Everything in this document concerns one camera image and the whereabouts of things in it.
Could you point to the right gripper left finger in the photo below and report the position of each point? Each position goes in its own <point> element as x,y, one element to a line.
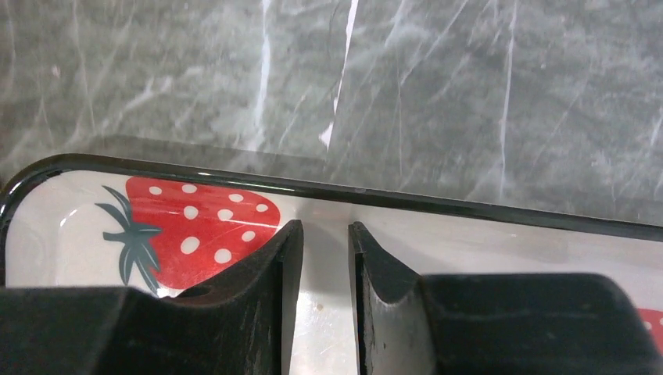
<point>239,322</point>

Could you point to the strawberry pattern tray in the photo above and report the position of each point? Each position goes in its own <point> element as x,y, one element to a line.
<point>119,266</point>

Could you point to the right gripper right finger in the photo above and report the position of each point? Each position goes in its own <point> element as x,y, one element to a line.
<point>509,323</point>

